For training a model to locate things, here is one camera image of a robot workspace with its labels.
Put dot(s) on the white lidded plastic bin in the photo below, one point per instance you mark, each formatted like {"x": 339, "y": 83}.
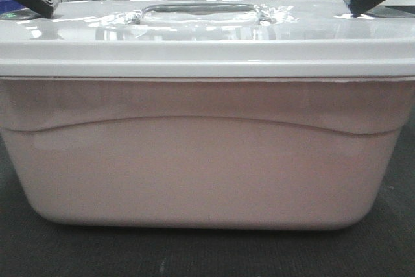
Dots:
{"x": 269, "y": 114}

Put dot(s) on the blue crate far left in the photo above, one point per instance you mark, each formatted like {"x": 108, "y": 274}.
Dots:
{"x": 10, "y": 6}

